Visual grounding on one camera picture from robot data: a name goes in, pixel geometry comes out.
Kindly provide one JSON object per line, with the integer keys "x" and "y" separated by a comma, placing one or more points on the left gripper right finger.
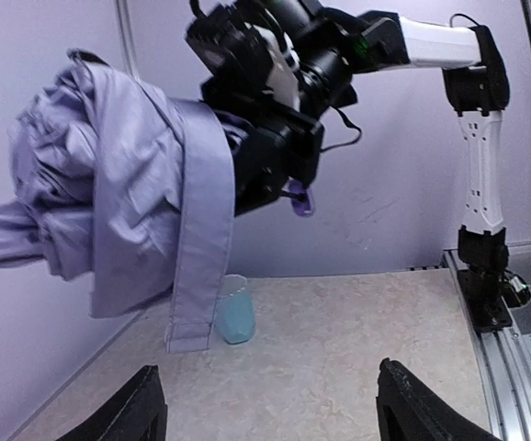
{"x": 408, "y": 410}

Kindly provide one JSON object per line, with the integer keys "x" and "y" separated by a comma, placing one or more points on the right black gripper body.
{"x": 280, "y": 144}

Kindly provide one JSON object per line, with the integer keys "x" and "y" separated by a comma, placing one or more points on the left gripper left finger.
{"x": 137, "y": 411}

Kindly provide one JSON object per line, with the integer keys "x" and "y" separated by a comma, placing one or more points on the lilac folding umbrella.
{"x": 112, "y": 177}

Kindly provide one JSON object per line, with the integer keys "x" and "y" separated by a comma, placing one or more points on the light blue ceramic mug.
{"x": 235, "y": 319}

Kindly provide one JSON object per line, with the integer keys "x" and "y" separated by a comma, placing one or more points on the front aluminium rail base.
{"x": 504, "y": 363}

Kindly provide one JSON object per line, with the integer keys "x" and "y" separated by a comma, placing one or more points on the right aluminium frame post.
{"x": 127, "y": 39}

